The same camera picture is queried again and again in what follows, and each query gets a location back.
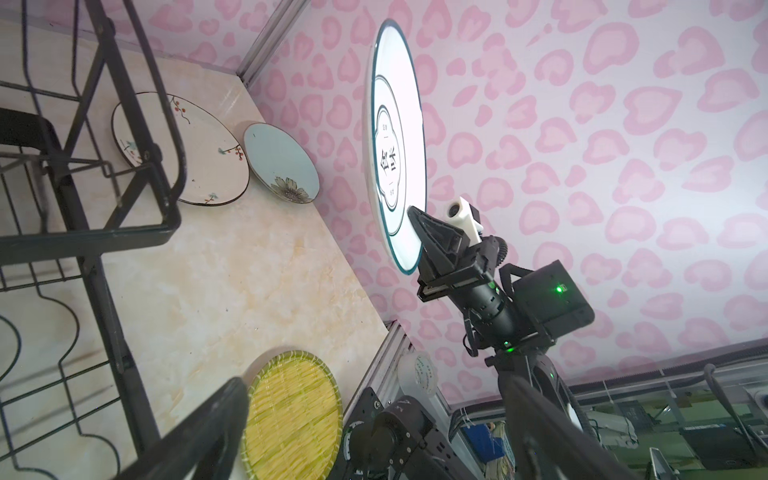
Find white plate dark rings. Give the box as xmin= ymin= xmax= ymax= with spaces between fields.
xmin=364 ymin=19 xmax=430 ymax=276

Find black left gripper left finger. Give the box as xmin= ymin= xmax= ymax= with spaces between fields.
xmin=118 ymin=377 xmax=248 ymax=479

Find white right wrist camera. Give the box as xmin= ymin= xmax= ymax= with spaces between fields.
xmin=446 ymin=196 xmax=484 ymax=246

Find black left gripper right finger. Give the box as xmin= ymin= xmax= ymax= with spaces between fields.
xmin=502 ymin=376 xmax=637 ymax=479

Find white plate floral sprigs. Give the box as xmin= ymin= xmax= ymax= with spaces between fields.
xmin=136 ymin=91 xmax=249 ymax=206

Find yellow woven round plate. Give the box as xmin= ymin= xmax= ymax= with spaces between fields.
xmin=240 ymin=350 xmax=343 ymax=479

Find clear tape roll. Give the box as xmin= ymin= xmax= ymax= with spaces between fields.
xmin=397 ymin=351 xmax=438 ymax=399

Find light blue flower plate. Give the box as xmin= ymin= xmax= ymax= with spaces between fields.
xmin=242 ymin=123 xmax=320 ymax=204

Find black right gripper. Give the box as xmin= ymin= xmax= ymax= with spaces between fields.
xmin=407 ymin=206 xmax=508 ymax=303

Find black wire dish rack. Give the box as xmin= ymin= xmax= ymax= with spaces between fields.
xmin=1 ymin=1 xmax=187 ymax=460

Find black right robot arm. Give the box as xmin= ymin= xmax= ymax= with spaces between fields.
xmin=330 ymin=207 xmax=610 ymax=479

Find aluminium front rail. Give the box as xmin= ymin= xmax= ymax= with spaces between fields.
xmin=343 ymin=320 xmax=413 ymax=424

